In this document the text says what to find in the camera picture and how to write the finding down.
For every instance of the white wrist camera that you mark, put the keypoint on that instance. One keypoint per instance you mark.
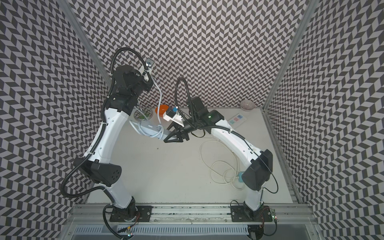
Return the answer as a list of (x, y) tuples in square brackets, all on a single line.
[(172, 114), (149, 64)]

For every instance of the teal power strip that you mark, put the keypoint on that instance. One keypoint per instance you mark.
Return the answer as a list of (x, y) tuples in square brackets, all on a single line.
[(240, 177)]

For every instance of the chrome wire stand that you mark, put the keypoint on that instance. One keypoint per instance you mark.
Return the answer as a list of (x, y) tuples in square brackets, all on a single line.
[(142, 113)]

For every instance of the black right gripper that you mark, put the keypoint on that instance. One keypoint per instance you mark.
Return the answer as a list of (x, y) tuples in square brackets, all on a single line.
[(180, 131)]

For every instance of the right aluminium corner post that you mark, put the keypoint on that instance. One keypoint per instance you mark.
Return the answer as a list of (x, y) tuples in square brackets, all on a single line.
[(291, 51)]

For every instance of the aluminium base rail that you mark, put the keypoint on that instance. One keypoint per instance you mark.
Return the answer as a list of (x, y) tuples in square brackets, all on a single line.
[(163, 221)]

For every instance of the patterned ceramic bowl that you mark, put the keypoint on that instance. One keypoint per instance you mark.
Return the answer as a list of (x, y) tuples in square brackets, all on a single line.
[(247, 105)]

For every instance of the white strip with coloured labels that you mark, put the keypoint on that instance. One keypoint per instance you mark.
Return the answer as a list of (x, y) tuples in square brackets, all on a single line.
[(237, 120)]

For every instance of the pale blue power strip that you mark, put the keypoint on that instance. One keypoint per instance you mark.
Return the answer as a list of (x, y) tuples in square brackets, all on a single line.
[(151, 130)]

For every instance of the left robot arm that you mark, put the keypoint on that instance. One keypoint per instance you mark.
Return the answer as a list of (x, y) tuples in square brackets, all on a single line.
[(129, 84)]

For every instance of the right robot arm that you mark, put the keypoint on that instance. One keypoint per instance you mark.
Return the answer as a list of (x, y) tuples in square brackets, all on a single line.
[(258, 163)]

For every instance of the orange plastic bowl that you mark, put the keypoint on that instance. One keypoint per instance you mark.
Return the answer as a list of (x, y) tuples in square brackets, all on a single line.
[(161, 110)]

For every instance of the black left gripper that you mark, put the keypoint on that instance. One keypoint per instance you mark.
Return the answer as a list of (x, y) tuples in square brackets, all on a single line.
[(148, 85)]

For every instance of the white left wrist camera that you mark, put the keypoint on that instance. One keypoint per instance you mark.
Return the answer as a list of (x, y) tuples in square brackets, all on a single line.
[(149, 64)]

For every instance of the left aluminium corner post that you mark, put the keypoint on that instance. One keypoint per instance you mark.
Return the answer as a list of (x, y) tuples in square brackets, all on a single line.
[(70, 15)]

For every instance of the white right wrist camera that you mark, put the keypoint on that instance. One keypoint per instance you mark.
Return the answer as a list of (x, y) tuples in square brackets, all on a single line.
[(172, 114)]

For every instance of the aluminium corner post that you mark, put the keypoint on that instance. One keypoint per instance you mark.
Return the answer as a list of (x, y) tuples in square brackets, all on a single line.
[(291, 51), (70, 15)]

